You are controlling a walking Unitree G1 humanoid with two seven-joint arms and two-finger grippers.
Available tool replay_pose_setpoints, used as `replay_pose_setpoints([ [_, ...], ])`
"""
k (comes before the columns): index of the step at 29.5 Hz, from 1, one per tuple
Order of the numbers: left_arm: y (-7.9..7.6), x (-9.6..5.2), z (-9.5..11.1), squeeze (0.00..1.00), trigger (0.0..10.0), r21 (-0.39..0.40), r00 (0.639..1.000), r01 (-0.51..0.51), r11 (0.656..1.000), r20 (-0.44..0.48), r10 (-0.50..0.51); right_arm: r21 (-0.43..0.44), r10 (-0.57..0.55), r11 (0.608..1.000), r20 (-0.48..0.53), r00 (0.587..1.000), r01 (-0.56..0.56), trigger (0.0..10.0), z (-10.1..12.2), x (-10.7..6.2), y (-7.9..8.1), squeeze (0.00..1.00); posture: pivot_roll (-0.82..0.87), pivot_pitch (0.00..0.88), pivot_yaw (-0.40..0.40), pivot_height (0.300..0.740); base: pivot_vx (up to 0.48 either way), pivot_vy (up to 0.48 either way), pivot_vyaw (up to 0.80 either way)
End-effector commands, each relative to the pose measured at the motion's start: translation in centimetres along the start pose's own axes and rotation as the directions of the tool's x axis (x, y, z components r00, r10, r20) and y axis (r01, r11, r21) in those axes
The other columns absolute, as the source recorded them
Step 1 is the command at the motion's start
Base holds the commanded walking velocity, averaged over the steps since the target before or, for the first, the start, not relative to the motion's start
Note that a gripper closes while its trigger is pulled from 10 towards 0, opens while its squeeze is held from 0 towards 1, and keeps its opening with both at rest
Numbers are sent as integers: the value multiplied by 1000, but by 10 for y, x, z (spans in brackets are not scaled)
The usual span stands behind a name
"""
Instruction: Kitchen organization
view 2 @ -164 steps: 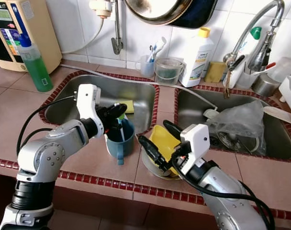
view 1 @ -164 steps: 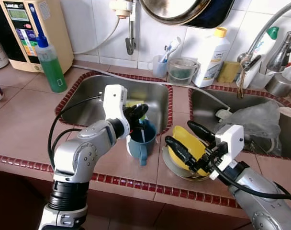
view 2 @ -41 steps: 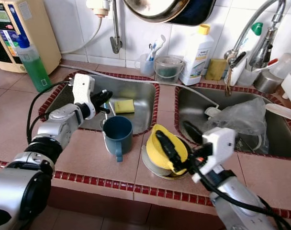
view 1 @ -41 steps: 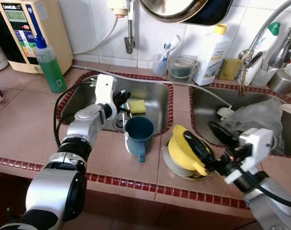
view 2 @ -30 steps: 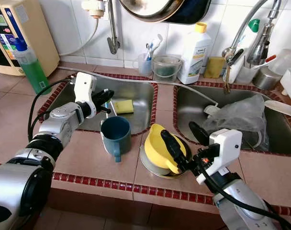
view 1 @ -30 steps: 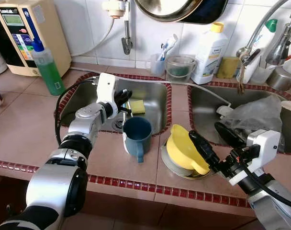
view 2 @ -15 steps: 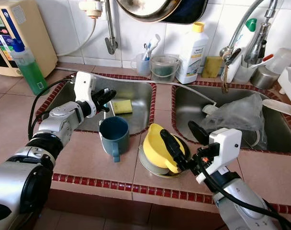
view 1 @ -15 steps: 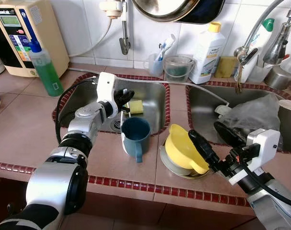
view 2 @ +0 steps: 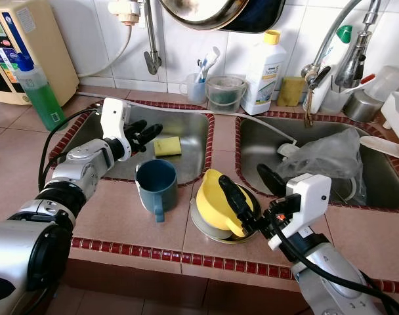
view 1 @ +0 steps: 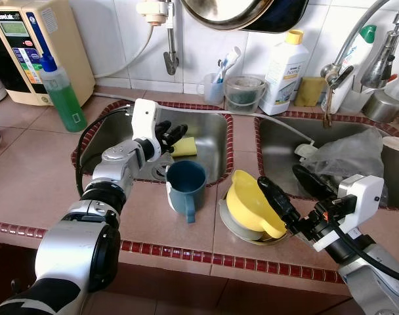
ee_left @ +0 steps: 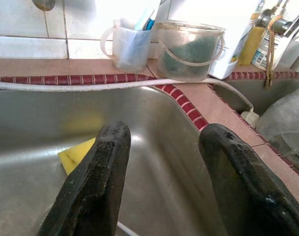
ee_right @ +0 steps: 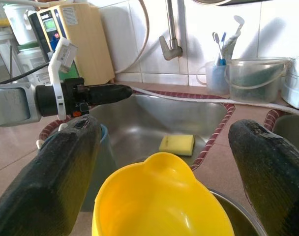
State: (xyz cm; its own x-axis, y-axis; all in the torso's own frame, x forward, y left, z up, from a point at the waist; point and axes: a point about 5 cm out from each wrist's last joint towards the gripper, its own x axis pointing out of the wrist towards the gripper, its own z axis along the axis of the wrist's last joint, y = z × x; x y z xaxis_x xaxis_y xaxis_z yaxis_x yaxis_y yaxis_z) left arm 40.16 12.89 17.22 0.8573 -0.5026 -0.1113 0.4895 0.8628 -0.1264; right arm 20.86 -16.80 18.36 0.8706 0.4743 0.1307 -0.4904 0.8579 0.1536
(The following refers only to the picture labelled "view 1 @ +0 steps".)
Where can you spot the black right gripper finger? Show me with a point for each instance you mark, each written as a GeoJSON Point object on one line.
{"type": "Point", "coordinates": [278, 200]}
{"type": "Point", "coordinates": [314, 182]}

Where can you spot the yellow plastic bowl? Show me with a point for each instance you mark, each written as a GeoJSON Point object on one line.
{"type": "Point", "coordinates": [249, 207]}

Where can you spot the dark blue mug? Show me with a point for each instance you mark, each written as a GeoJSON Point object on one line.
{"type": "Point", "coordinates": [186, 190]}

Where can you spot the stainless steel plate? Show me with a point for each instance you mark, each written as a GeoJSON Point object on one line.
{"type": "Point", "coordinates": [229, 226]}

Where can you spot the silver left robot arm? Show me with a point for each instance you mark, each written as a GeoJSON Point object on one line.
{"type": "Point", "coordinates": [62, 249]}

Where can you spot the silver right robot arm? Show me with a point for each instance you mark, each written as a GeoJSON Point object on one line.
{"type": "Point", "coordinates": [377, 289]}

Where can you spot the pale yellow sponge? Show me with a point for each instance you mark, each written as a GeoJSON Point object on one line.
{"type": "Point", "coordinates": [185, 147]}

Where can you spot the stainless steel sink basin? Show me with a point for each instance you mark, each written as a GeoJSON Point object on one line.
{"type": "Point", "coordinates": [209, 131]}
{"type": "Point", "coordinates": [278, 147]}

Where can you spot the clear plastic bag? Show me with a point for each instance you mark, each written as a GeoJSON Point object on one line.
{"type": "Point", "coordinates": [354, 157]}

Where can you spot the clear toothbrush cup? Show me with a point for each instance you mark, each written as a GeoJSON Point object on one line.
{"type": "Point", "coordinates": [212, 92]}

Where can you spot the mustard yellow sponge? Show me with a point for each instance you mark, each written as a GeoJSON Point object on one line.
{"type": "Point", "coordinates": [310, 92]}

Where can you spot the white bottle green cap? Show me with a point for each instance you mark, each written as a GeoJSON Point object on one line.
{"type": "Point", "coordinates": [347, 95]}

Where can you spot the stainless steel cup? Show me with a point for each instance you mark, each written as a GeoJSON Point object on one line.
{"type": "Point", "coordinates": [382, 106]}

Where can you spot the green dish soap bottle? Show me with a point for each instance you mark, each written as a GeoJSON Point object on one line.
{"type": "Point", "coordinates": [65, 105]}

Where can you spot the white detergent bottle yellow cap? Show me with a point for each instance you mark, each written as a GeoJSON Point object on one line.
{"type": "Point", "coordinates": [285, 79]}

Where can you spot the chrome gooseneck faucet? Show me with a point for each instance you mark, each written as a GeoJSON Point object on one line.
{"type": "Point", "coordinates": [334, 69]}

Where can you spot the chrome spray head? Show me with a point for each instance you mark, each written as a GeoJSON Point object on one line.
{"type": "Point", "coordinates": [378, 62]}

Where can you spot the hanging steel pan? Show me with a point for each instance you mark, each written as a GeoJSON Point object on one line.
{"type": "Point", "coordinates": [239, 13]}

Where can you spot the beige water filter appliance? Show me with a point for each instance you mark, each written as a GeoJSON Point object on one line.
{"type": "Point", "coordinates": [62, 39]}

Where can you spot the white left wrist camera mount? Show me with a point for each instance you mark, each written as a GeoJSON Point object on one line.
{"type": "Point", "coordinates": [146, 121]}

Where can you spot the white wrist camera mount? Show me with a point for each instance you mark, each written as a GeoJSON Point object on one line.
{"type": "Point", "coordinates": [363, 193]}
{"type": "Point", "coordinates": [146, 121]}

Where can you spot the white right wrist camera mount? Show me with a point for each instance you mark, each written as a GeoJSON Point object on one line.
{"type": "Point", "coordinates": [363, 193]}

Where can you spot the grey wall tap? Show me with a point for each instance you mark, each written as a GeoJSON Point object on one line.
{"type": "Point", "coordinates": [171, 59]}

